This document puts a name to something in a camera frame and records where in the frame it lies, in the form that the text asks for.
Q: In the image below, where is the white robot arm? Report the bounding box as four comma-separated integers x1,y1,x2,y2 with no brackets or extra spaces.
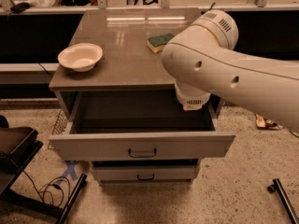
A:
162,9,299,132

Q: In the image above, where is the white bowl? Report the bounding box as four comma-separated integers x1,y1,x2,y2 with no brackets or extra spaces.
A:
58,43,103,72

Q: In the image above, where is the black small object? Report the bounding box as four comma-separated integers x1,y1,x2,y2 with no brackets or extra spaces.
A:
10,2,31,14

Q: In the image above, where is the green yellow sponge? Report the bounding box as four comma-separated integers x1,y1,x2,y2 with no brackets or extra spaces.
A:
147,33,174,53

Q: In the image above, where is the crumpled snack bag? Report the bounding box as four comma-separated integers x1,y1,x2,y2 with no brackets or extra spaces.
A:
255,114,281,130

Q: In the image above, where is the grey bottom drawer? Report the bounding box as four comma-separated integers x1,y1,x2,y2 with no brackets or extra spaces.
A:
91,166,199,182

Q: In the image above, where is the black metal leg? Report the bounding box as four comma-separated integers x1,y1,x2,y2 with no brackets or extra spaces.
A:
267,178,299,224

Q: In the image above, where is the grey drawer cabinet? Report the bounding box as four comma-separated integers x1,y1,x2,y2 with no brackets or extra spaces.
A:
50,8,222,185

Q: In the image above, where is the grey drawer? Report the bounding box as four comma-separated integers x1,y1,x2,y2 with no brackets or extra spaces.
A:
91,166,199,182
50,90,235,161

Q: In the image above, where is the grey top drawer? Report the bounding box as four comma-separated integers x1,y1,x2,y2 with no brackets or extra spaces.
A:
50,90,235,161

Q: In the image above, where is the black cable on floor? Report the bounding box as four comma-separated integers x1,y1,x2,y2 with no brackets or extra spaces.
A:
21,169,72,208

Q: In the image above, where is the wire mesh basket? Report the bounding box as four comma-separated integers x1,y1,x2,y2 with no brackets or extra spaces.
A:
50,110,67,137

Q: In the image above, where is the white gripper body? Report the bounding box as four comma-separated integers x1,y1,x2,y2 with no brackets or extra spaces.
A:
175,80,210,106

